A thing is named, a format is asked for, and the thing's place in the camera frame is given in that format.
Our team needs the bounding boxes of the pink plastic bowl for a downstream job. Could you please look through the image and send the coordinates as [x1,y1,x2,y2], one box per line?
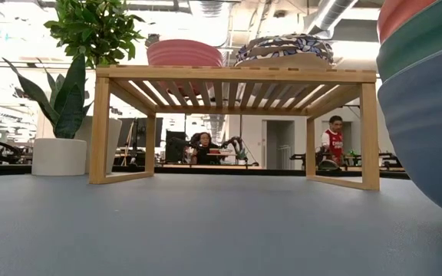
[377,0,439,45]

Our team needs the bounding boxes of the green bowl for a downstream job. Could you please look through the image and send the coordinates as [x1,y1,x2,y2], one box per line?
[376,0,442,84]

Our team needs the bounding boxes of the wooden slatted shelf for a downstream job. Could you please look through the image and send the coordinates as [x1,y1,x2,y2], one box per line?
[88,64,381,192]

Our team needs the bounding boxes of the person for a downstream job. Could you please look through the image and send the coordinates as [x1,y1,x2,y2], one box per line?
[190,132,222,166]
[320,114,345,164]

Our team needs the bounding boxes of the background wooden table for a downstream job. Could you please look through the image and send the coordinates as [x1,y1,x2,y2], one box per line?
[159,163,264,171]

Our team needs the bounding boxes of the black desk monitor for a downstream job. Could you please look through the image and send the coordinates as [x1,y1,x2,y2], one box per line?
[165,130,188,164]

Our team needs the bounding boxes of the large white plant pot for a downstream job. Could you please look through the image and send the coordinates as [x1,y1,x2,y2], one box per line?
[74,116,123,174]

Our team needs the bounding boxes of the background black robot station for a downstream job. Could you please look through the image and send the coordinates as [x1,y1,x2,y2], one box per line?
[289,151,406,173]

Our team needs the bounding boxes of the snake plant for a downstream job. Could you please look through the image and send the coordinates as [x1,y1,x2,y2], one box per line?
[1,52,94,140]

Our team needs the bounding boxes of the small white plant pot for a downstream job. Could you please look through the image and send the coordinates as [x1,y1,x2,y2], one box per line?
[31,137,88,177]

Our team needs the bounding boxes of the leafy green plant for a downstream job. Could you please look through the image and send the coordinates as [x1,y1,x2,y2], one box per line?
[43,0,147,70]

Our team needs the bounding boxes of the silver ceiling duct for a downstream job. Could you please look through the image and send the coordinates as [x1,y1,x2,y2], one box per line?
[303,0,360,40]

